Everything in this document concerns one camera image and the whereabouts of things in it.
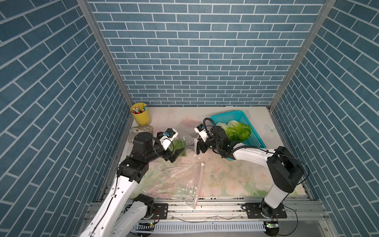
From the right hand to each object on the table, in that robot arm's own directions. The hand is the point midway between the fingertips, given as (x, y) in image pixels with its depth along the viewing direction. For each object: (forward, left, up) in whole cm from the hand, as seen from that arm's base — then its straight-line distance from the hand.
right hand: (194, 142), depth 84 cm
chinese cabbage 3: (-2, +10, 0) cm, 10 cm away
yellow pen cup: (+23, +41, -2) cm, 47 cm away
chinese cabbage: (+13, -25, -4) cm, 28 cm away
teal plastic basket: (+10, -38, -9) cm, 40 cm away
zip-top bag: (-5, +2, +8) cm, 9 cm away
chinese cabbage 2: (+15, -34, -8) cm, 38 cm away
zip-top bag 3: (-17, +14, -9) cm, 24 cm away
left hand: (-8, +6, +13) cm, 16 cm away
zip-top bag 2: (-26, 0, -14) cm, 29 cm away
